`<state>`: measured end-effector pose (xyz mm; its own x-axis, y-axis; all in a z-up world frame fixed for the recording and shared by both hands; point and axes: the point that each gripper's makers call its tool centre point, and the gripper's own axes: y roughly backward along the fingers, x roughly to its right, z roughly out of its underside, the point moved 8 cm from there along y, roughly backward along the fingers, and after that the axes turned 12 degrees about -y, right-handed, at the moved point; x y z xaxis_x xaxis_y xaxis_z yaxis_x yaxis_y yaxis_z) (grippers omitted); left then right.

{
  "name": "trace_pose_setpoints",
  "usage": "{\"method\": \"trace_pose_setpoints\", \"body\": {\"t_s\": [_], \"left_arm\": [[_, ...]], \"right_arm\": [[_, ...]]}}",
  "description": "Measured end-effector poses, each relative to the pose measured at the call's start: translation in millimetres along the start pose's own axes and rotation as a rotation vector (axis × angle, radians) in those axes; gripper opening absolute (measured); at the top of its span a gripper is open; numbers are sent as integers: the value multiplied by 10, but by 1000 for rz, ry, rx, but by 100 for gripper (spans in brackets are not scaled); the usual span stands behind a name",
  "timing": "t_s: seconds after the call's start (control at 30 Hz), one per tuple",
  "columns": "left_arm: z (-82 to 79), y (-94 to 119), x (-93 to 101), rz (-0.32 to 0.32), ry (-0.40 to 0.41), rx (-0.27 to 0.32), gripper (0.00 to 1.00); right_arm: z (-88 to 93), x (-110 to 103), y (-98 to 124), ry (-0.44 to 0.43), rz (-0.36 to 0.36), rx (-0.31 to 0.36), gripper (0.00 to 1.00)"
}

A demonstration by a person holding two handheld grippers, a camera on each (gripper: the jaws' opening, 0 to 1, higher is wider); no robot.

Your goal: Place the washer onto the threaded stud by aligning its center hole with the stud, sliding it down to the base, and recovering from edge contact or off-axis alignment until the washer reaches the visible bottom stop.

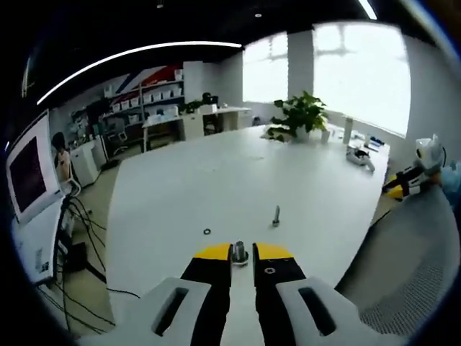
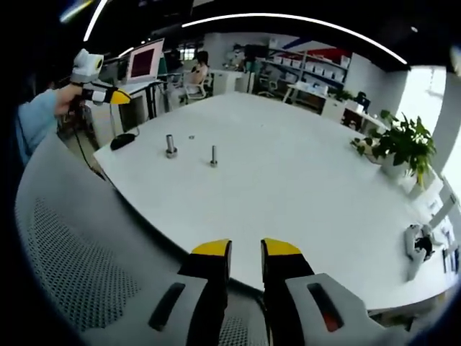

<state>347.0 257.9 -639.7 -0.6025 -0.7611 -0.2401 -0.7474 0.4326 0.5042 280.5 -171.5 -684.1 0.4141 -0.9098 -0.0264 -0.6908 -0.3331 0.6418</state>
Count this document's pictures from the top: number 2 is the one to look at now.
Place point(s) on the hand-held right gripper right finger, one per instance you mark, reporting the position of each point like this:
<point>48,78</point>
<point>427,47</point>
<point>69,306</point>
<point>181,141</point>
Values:
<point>309,299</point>

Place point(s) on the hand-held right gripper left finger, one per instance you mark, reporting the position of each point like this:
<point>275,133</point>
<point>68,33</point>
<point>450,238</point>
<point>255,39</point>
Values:
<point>173,299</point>

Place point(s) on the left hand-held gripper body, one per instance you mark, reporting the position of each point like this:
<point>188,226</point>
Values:
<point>86,68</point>

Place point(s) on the thick metal stud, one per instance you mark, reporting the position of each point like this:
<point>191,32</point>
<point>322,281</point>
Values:
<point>170,144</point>

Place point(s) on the thin threaded metal stud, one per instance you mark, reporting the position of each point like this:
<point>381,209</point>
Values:
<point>213,155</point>

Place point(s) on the person's left hand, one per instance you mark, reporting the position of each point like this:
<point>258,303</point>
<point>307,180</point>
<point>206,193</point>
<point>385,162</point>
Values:
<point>66,101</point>

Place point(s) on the black computer mouse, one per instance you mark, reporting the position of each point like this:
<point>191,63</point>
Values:
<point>121,141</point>

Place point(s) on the white framed monitor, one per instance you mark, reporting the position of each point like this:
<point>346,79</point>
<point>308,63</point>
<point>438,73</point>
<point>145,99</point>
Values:
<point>144,61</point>

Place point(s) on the white swivel chair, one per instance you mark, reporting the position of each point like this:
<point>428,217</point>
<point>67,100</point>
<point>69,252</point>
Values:
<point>196,90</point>

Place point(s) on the grey mesh office chair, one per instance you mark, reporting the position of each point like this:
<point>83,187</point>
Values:
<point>90,234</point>

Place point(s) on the white grey handheld device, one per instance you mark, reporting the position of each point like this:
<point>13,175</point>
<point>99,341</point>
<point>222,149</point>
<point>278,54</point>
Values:
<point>417,248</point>

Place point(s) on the green potted plant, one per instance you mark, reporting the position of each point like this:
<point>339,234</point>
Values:
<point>403,144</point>

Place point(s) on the curved ceiling light strip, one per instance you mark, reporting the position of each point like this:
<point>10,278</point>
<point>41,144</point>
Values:
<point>288,19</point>

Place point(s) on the white office desk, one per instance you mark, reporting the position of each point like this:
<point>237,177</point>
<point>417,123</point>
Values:
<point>306,90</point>

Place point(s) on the storage shelf with white bins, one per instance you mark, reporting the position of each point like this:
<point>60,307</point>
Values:
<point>309,66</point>

